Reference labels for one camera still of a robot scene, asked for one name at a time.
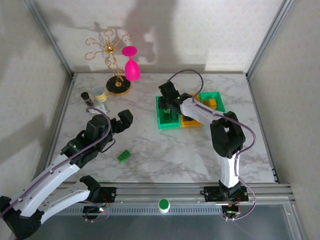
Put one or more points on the green lego brick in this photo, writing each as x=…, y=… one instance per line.
x=124, y=156
x=167, y=115

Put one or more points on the blue lego brick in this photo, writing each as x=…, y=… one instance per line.
x=190, y=118

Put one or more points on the yellow lego brick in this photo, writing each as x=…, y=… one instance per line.
x=207, y=103
x=213, y=103

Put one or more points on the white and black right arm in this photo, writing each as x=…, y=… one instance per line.
x=200, y=112

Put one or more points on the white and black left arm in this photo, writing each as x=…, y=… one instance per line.
x=50, y=177

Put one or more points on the green translucent plastic container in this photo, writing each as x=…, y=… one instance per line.
x=170, y=125
x=220, y=102

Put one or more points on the orange translucent plastic container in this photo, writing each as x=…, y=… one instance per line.
x=190, y=124

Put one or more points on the spice jar with black lid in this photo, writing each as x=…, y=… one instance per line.
x=87, y=99

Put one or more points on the pink plastic wine glass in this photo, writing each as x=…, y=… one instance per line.
x=132, y=70

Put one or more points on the small circuit board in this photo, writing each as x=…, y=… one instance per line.
x=96, y=209
x=231, y=211

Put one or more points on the green push button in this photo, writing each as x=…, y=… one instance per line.
x=164, y=203

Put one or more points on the perforated metal strip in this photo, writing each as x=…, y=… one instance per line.
x=135, y=211

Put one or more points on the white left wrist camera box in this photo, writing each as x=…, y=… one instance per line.
x=100, y=108

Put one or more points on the aluminium side rail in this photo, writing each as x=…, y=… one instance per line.
x=262, y=125
x=63, y=112

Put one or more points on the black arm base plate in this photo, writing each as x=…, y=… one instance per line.
x=212, y=195
x=108, y=195

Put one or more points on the aluminium front rail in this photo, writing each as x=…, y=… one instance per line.
x=160, y=191

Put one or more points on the aluminium frame post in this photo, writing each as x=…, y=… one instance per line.
x=267, y=37
x=50, y=37

